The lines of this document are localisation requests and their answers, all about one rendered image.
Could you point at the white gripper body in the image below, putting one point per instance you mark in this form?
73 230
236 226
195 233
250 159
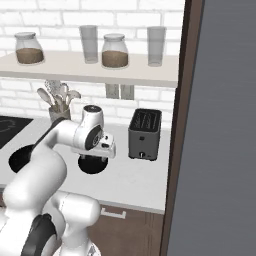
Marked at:
96 152

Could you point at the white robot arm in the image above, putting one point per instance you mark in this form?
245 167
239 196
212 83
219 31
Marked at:
40 173

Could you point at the small black bowl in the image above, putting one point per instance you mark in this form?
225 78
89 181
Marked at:
92 166

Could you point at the brown wooden cabinet side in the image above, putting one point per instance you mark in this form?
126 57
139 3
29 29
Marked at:
181 116

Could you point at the grey cabinet door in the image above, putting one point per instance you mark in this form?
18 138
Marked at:
220 133

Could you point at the dark grey toaster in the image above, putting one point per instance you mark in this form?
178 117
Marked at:
144 136

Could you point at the grey utensil pot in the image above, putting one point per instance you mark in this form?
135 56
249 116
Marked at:
59 112

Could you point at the pale wooden ladle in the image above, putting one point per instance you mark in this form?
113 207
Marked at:
74 95

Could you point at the pale wooden spatula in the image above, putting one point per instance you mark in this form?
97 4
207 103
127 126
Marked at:
64 91

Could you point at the pale slotted spatula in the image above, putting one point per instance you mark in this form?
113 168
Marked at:
53 87

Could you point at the pale wooden spoon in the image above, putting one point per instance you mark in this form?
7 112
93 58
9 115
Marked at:
43 95

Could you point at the brown wooden drawer front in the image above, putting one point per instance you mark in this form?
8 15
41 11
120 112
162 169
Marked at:
133 233

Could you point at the black hob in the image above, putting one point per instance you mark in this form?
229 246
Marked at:
10 128

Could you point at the glass jar with brown filling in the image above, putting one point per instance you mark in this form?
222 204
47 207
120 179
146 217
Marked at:
28 50
115 52

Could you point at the clear drinking glass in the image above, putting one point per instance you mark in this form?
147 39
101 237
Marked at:
89 43
156 45

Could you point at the grey wall outlet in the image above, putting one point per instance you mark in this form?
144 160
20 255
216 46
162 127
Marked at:
127 92
112 91

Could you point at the beige wall shelf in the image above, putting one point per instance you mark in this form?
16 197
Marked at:
100 71

